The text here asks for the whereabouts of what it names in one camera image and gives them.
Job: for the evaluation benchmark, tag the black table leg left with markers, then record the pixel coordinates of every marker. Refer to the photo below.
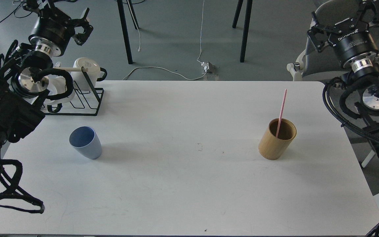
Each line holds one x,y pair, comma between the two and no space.
124,27

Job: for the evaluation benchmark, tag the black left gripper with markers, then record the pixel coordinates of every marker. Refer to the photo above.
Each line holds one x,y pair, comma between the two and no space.
53,28

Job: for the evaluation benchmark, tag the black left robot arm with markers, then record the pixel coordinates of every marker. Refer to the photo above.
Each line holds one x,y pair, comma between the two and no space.
28,78

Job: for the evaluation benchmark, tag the blue plastic cup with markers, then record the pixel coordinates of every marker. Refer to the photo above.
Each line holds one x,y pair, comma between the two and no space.
86,142

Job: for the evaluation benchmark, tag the black wire cup rack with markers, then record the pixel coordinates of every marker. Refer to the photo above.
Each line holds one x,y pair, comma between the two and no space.
79,103

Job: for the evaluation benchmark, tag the white power adapter plug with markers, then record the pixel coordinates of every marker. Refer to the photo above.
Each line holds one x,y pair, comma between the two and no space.
208,68

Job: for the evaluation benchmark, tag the bamboo cylindrical holder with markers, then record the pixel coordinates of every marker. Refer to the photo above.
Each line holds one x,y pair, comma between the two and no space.
276,139

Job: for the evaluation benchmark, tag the white mug on rack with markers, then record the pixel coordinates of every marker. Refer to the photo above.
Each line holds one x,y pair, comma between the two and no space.
85,73

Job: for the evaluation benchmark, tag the black table leg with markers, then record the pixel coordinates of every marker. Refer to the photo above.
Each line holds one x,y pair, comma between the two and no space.
247,21
124,27

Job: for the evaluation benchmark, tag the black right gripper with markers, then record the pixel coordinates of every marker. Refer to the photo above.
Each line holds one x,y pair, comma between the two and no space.
354,41

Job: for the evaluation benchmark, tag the grey office chair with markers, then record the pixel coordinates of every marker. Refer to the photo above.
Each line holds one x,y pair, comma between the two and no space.
317,49

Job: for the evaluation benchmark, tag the black table leg right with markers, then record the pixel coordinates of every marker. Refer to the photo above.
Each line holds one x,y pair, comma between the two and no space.
247,21

